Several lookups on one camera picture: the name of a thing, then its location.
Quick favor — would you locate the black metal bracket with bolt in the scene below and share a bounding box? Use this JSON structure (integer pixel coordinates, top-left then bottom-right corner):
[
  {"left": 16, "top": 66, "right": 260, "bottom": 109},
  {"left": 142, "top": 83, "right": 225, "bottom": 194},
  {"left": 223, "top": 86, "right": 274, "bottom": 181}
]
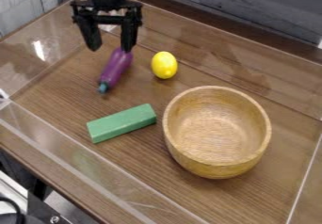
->
[{"left": 24, "top": 194, "right": 72, "bottom": 224}]

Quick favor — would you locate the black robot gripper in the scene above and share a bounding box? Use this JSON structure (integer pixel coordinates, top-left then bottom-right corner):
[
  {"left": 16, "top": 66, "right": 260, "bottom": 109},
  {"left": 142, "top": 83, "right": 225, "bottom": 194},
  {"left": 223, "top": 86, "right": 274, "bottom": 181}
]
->
[{"left": 71, "top": 0, "right": 142, "bottom": 53}]

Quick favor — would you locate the brown wooden bowl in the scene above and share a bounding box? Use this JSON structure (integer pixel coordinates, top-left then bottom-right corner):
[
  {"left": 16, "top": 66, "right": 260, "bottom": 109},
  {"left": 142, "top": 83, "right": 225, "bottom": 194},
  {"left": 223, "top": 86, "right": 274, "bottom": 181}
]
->
[{"left": 162, "top": 86, "right": 272, "bottom": 179}]

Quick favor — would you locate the purple toy eggplant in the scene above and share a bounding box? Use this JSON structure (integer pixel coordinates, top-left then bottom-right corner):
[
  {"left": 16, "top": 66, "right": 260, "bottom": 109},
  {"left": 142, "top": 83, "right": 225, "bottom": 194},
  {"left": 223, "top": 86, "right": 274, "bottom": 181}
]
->
[{"left": 98, "top": 48, "right": 134, "bottom": 93}]

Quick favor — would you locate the clear acrylic tray wall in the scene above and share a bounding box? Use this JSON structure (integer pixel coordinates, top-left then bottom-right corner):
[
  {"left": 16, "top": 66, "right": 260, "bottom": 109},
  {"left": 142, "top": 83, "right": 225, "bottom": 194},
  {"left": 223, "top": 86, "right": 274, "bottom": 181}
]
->
[{"left": 0, "top": 0, "right": 322, "bottom": 224}]

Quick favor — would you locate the yellow toy lemon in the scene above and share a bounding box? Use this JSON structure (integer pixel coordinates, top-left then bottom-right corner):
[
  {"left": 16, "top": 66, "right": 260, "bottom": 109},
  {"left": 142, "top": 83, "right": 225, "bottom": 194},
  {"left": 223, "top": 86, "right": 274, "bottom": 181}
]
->
[{"left": 151, "top": 51, "right": 179, "bottom": 79}]

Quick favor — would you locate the black cable bottom left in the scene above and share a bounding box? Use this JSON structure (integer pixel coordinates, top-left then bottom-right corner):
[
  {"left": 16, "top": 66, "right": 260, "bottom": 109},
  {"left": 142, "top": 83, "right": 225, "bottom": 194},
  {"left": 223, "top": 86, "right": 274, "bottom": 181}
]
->
[{"left": 0, "top": 197, "right": 30, "bottom": 224}]

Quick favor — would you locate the green rectangular block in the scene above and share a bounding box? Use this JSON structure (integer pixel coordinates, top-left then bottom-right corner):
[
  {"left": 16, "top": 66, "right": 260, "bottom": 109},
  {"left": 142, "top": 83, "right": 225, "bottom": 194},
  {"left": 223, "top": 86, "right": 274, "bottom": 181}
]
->
[{"left": 87, "top": 104, "right": 158, "bottom": 144}]

